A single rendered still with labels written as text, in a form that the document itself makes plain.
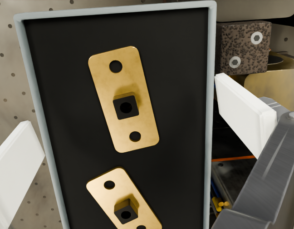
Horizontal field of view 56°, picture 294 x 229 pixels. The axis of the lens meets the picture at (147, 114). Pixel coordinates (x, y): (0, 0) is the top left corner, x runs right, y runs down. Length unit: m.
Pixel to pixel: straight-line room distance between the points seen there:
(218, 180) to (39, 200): 0.60
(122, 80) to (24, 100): 0.56
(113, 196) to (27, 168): 0.10
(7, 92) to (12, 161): 0.59
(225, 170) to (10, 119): 0.55
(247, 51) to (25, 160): 0.22
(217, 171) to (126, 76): 0.27
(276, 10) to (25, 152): 0.27
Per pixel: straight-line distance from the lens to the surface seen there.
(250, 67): 0.30
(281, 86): 0.35
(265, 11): 0.32
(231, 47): 0.29
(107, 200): 0.26
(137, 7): 0.20
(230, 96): 0.17
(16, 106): 0.76
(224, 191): 0.41
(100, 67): 0.21
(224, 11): 0.30
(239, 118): 0.16
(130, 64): 0.21
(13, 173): 0.17
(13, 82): 0.74
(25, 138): 0.19
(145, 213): 0.28
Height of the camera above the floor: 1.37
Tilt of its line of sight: 67 degrees down
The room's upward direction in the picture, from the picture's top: 169 degrees clockwise
